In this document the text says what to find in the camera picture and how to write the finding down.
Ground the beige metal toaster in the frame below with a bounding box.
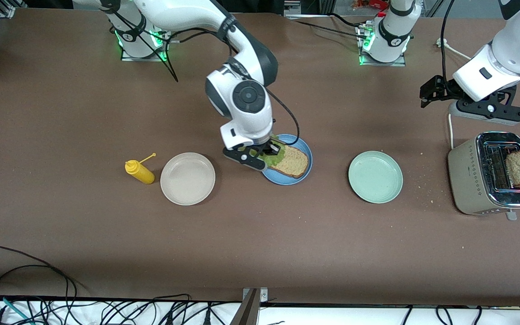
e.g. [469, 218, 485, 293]
[447, 131, 520, 222]

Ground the aluminium camera post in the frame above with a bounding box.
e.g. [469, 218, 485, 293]
[231, 288, 269, 325]

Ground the blue round plate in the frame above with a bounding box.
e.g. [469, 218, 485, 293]
[259, 134, 313, 186]

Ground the white power cord with plug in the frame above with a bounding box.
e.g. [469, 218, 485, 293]
[436, 37, 473, 150]

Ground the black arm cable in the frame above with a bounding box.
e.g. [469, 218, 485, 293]
[441, 0, 457, 86]
[107, 5, 301, 146]

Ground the black base power cable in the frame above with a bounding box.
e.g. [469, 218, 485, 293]
[287, 13, 371, 40]

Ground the pale green round plate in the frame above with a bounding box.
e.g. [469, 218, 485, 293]
[348, 151, 404, 204]

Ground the black cable bundle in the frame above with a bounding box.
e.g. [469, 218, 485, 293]
[79, 293, 242, 325]
[400, 305, 484, 325]

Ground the red orange object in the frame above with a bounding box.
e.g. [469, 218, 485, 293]
[353, 0, 387, 10]

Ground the teal cable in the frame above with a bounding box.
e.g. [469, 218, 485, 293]
[0, 293, 33, 325]

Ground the yellow squeeze bottle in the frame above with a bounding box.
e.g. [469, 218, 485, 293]
[125, 153, 157, 185]

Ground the beige round plate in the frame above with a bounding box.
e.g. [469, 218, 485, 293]
[160, 153, 216, 206]

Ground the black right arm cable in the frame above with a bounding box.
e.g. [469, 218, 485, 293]
[107, 5, 301, 146]

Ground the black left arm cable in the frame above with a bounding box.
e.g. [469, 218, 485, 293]
[441, 0, 457, 86]

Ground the grey metal box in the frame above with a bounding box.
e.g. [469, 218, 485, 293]
[283, 0, 302, 19]

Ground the long black looped cable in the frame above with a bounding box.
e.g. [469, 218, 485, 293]
[0, 246, 78, 325]

